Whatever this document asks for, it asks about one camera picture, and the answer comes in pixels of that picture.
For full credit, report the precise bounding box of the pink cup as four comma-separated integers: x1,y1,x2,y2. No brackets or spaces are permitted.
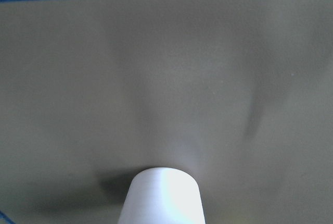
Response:
118,167,206,223

